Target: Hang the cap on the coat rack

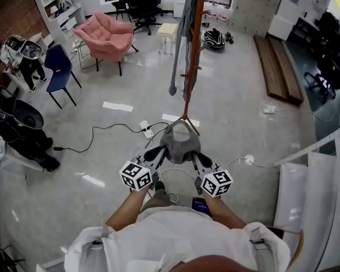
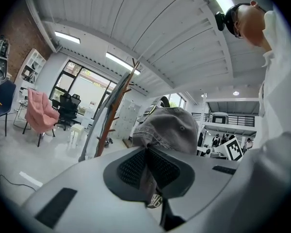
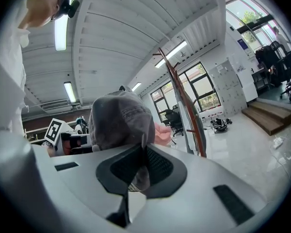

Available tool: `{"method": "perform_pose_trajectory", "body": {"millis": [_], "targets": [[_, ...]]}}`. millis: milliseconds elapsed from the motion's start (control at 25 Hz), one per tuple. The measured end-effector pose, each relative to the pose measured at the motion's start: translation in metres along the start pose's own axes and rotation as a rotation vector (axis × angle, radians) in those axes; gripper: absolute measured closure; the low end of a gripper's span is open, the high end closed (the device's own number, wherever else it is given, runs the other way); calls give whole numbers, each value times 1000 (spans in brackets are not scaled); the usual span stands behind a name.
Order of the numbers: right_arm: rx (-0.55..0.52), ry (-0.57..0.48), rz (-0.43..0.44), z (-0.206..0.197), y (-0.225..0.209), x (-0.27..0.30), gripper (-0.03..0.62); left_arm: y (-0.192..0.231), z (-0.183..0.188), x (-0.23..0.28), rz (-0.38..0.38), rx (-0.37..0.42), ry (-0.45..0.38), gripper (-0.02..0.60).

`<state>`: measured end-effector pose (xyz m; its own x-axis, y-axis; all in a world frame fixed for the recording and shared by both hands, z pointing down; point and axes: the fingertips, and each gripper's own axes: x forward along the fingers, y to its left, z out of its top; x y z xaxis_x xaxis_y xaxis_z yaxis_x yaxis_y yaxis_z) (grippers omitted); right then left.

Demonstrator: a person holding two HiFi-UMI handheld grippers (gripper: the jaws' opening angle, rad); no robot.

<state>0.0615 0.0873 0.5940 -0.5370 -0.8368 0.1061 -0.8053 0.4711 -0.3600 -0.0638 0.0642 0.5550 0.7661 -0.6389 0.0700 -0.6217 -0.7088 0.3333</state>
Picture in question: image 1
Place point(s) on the gray hanging garment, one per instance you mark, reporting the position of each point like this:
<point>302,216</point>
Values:
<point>184,24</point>

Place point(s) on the blue chair with black legs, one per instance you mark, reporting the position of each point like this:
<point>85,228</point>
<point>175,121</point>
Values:
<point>58,67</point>

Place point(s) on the black side chair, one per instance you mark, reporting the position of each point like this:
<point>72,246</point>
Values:
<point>120,6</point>

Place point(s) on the small black floor object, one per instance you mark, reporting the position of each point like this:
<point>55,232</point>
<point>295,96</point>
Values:
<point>229,37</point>

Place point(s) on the white water dispenser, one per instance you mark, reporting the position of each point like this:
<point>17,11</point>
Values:
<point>179,1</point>

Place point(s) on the black desk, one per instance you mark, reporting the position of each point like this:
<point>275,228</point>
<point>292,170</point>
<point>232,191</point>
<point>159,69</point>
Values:
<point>303,30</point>

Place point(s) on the brown wooden coat rack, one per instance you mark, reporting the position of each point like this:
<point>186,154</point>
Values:
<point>197,24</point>

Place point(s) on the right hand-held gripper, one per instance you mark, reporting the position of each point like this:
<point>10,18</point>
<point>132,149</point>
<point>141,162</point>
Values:
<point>216,183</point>

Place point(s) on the gray metal locker cabinet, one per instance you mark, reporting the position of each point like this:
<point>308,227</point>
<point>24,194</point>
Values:
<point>255,7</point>

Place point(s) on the white round floor disc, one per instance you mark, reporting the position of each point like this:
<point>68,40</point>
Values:
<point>249,159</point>

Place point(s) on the cream cushioned stool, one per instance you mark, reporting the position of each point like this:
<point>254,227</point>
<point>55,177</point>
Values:
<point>167,29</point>

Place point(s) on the black wheeled office chair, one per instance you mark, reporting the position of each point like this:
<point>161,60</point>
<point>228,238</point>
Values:
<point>326,78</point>

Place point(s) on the person's khaki trouser leg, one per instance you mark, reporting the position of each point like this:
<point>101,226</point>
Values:
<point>157,198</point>

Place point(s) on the person's left forearm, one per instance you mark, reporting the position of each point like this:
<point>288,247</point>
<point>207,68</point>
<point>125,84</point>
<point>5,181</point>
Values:
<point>127,211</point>

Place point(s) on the grey cap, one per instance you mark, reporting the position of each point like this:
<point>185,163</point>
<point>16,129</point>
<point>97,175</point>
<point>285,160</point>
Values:
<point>181,149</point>

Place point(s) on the white shelf desk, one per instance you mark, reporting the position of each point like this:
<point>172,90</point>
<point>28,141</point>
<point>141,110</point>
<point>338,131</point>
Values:
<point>62,16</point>

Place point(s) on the person's chin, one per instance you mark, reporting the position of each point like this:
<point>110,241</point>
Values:
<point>221,265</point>

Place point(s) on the person's white shirt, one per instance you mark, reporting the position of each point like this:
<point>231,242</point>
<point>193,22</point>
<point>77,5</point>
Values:
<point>173,237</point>

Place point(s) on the gray dome device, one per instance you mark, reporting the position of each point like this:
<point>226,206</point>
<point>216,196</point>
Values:
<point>30,50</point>
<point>28,115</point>

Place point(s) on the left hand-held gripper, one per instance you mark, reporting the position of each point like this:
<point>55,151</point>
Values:
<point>136,177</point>

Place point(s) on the black and white bag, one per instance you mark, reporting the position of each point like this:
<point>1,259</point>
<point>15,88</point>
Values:
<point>214,38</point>

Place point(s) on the small white power strip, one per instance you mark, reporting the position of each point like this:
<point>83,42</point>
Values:
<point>268,110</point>

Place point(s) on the white curtain partition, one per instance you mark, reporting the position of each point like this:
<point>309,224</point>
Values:
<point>314,208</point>

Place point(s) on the long white power strip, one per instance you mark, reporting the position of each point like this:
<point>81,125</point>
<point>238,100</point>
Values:
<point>146,129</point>

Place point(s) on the black device with blue screen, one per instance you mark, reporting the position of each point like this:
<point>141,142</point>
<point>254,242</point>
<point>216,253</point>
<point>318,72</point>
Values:
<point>201,206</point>

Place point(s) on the white box cabinet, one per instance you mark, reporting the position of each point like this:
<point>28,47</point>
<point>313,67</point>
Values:
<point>283,18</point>

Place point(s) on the dark chair with clothing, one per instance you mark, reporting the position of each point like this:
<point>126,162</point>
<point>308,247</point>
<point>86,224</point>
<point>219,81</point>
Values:
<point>330,30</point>

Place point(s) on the person's black shoe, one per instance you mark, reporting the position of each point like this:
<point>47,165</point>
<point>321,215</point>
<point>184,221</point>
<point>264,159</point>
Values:
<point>159,185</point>

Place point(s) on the person's right forearm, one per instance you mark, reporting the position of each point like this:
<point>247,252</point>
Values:
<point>224,212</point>

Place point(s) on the pink cushioned armchair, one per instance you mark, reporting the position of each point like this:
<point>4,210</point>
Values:
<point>107,38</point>

